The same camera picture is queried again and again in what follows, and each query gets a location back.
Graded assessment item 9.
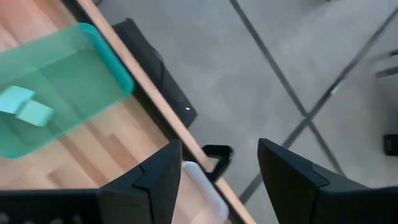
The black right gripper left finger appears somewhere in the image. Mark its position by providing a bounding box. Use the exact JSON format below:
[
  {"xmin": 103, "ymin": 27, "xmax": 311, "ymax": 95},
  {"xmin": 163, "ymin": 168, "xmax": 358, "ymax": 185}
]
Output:
[{"xmin": 99, "ymin": 139, "xmax": 183, "ymax": 224}]

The small black box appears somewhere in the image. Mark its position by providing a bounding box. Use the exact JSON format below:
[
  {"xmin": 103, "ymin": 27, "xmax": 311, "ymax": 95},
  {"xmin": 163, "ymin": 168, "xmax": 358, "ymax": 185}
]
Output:
[{"xmin": 383, "ymin": 133, "xmax": 398, "ymax": 157}]

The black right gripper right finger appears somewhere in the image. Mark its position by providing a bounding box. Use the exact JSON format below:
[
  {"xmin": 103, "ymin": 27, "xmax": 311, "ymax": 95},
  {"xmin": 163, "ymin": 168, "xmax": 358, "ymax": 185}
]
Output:
[{"xmin": 257, "ymin": 139, "xmax": 398, "ymax": 224}]

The black curved frame bracket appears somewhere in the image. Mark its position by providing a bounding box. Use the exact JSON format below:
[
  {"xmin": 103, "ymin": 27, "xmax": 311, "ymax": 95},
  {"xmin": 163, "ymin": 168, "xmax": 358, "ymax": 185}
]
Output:
[{"xmin": 201, "ymin": 144, "xmax": 234, "ymax": 184}]

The small teal foam cube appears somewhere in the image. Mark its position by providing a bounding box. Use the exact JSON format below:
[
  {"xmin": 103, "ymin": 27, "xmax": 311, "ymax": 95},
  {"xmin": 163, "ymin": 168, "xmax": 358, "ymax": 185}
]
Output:
[{"xmin": 16, "ymin": 100, "xmax": 55, "ymax": 128}]

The teal foam block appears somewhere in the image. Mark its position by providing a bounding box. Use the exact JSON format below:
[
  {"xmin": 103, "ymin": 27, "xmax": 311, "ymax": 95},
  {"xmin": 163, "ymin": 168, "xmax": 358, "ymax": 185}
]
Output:
[{"xmin": 0, "ymin": 85, "xmax": 36, "ymax": 114}]

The clear plastic bin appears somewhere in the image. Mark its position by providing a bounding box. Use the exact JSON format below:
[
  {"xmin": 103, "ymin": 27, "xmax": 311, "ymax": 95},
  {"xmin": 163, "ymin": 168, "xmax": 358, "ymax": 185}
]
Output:
[{"xmin": 171, "ymin": 161, "xmax": 230, "ymax": 224}]

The teal translucent plastic bin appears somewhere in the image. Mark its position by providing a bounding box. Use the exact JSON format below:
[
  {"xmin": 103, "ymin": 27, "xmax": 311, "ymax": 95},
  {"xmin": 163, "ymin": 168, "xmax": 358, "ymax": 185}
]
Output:
[{"xmin": 0, "ymin": 22, "xmax": 135, "ymax": 159}]

